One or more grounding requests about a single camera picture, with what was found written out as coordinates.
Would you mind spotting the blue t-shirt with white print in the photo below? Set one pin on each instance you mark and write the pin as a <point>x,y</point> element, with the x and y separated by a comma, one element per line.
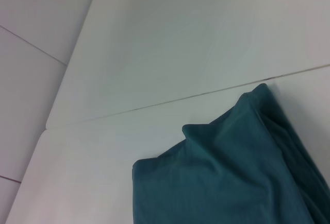
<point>232,170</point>

